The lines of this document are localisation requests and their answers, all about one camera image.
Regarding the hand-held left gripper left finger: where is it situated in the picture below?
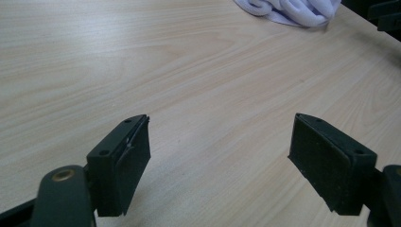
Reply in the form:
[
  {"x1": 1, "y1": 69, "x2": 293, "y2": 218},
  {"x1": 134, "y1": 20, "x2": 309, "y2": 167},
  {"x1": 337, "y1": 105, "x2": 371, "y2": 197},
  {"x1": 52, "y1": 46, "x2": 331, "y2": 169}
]
[{"x1": 86, "y1": 113, "x2": 151, "y2": 218}]

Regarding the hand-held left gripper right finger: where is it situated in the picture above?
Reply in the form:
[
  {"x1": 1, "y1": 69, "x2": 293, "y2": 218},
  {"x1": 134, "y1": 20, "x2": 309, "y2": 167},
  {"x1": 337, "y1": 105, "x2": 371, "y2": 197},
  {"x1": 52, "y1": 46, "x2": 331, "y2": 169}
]
[{"x1": 288, "y1": 113, "x2": 378, "y2": 217}]

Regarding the white towel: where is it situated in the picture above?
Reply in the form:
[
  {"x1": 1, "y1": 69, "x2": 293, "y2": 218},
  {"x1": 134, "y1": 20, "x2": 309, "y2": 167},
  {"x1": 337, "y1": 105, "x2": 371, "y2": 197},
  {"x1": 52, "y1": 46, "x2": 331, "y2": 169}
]
[{"x1": 233, "y1": 0, "x2": 342, "y2": 28}]

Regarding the black metal stand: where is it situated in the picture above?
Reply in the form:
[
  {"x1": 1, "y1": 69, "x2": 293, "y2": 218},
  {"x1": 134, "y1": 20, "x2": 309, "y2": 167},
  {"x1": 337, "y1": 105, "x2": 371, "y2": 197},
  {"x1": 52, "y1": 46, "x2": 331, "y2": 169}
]
[{"x1": 367, "y1": 0, "x2": 401, "y2": 32}]

